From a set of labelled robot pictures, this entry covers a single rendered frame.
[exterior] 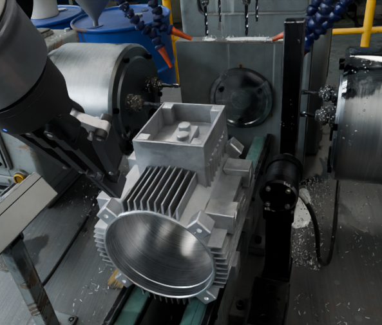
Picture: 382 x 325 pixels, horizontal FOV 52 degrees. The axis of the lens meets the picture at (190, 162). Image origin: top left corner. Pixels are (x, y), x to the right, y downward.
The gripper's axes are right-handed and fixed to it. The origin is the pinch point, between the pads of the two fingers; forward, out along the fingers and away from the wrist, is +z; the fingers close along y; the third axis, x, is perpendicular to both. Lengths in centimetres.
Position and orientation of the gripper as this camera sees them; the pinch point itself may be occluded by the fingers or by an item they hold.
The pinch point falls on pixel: (107, 177)
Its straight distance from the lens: 51.0
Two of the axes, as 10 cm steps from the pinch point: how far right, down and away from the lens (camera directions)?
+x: -2.3, 8.9, -4.0
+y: -9.4, -1.0, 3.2
